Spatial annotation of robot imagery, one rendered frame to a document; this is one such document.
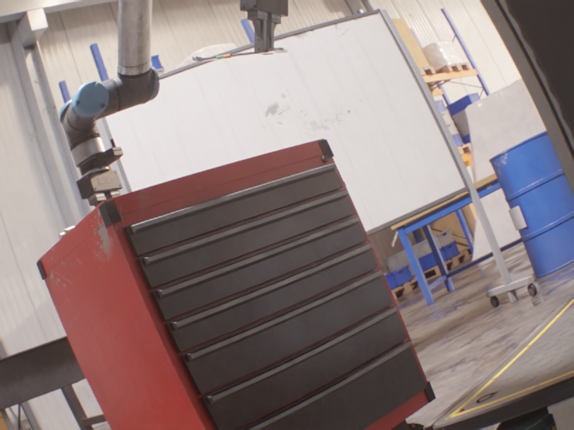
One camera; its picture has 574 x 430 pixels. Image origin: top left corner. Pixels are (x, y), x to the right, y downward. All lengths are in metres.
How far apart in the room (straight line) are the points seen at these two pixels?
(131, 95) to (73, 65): 10.19
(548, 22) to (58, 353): 4.80
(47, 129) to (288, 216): 9.33
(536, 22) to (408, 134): 4.53
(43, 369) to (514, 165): 3.26
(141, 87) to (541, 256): 3.90
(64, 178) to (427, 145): 6.95
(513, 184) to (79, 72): 7.98
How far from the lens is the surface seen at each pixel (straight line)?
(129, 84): 2.07
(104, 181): 2.12
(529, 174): 5.48
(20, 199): 10.98
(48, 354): 5.07
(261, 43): 1.94
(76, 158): 2.13
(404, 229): 8.12
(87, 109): 2.02
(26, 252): 10.75
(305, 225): 2.18
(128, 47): 2.03
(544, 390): 1.14
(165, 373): 1.90
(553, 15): 0.43
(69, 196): 11.10
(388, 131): 4.90
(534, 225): 5.53
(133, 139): 4.54
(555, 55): 0.43
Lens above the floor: 0.59
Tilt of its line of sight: 5 degrees up
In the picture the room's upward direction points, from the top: 24 degrees counter-clockwise
